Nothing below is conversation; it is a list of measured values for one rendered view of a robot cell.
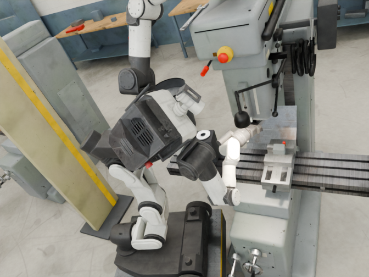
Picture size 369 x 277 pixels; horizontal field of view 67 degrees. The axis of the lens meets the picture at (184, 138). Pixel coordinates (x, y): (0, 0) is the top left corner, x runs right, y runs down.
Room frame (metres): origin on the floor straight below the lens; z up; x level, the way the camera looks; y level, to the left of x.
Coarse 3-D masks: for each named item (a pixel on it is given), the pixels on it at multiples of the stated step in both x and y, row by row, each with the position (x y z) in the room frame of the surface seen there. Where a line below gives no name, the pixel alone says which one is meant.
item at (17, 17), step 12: (0, 0) 7.86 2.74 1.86; (12, 0) 7.85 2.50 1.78; (24, 0) 8.08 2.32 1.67; (0, 12) 8.03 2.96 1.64; (12, 12) 7.79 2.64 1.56; (24, 12) 7.93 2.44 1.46; (36, 12) 8.18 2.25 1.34; (0, 24) 8.21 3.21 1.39; (12, 24) 7.95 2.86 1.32; (24, 24) 7.77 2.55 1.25
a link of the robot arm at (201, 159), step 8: (192, 152) 0.89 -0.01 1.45; (200, 152) 0.87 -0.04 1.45; (208, 152) 0.87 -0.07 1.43; (184, 160) 0.86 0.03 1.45; (192, 160) 0.84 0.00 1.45; (200, 160) 0.84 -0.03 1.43; (208, 160) 0.85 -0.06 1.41; (200, 168) 0.82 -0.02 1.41; (208, 168) 0.83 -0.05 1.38; (200, 176) 0.84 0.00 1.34; (208, 176) 0.82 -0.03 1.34
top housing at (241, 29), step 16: (224, 0) 1.18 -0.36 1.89; (240, 0) 1.10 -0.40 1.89; (256, 0) 1.03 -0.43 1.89; (272, 0) 1.16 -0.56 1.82; (208, 16) 1.06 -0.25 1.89; (224, 16) 1.00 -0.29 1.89; (240, 16) 0.95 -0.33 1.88; (256, 16) 0.93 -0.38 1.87; (192, 32) 1.06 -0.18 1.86; (208, 32) 1.02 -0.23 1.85; (224, 32) 0.99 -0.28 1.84; (240, 32) 0.95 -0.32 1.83; (256, 32) 0.92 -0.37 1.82; (208, 48) 1.03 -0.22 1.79; (240, 48) 0.96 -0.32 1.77; (256, 48) 0.92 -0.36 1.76
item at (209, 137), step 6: (198, 132) 1.44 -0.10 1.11; (204, 132) 1.42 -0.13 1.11; (210, 132) 1.41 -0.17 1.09; (198, 138) 1.38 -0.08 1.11; (204, 138) 1.36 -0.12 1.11; (210, 138) 1.35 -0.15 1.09; (216, 138) 1.42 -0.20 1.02; (210, 144) 1.32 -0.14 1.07; (216, 144) 1.39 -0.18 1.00; (216, 150) 1.36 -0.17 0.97; (216, 156) 1.33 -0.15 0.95
